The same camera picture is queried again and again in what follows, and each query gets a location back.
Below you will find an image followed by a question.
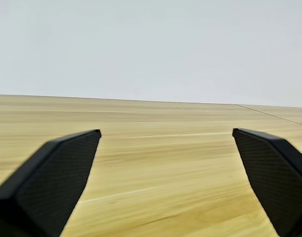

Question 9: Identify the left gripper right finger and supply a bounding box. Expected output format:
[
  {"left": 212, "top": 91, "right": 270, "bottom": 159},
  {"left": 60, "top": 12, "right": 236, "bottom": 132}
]
[{"left": 232, "top": 127, "right": 302, "bottom": 237}]

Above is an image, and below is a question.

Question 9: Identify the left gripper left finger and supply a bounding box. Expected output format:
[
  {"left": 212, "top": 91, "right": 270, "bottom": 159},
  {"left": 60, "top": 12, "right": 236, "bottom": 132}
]
[{"left": 0, "top": 129, "right": 102, "bottom": 237}]

